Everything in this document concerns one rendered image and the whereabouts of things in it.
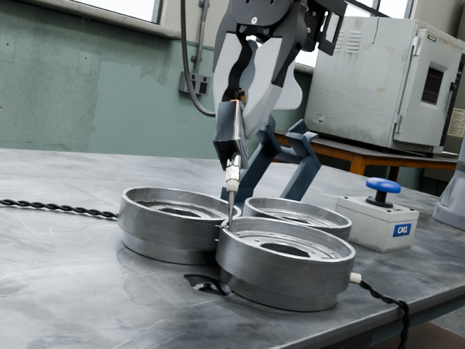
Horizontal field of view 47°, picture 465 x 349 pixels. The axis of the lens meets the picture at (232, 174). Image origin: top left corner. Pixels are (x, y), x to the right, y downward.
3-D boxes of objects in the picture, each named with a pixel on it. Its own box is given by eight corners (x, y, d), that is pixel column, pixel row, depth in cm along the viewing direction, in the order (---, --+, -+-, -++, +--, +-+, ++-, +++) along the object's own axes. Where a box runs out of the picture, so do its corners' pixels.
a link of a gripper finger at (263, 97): (302, 151, 50) (320, 55, 51) (262, 138, 46) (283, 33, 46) (276, 147, 53) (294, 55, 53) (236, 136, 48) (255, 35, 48)
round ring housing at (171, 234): (88, 240, 45) (96, 192, 44) (155, 221, 54) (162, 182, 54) (200, 278, 41) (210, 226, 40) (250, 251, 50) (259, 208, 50)
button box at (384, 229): (383, 253, 59) (393, 210, 58) (329, 233, 64) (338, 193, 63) (416, 247, 65) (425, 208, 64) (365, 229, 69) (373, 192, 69)
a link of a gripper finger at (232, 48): (254, 142, 55) (288, 55, 53) (214, 129, 50) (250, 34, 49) (234, 132, 57) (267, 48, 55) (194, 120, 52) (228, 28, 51)
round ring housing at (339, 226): (338, 248, 58) (347, 210, 57) (348, 280, 47) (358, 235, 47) (242, 227, 59) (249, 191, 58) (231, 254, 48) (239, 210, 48)
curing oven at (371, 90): (400, 157, 256) (432, 19, 247) (299, 133, 297) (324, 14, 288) (451, 161, 301) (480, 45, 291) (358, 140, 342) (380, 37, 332)
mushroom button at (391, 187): (381, 226, 61) (391, 183, 60) (351, 216, 63) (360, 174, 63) (398, 224, 63) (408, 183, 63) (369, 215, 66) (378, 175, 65)
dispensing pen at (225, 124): (204, 227, 41) (219, 75, 51) (216, 254, 44) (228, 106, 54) (232, 225, 40) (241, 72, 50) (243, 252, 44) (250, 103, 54)
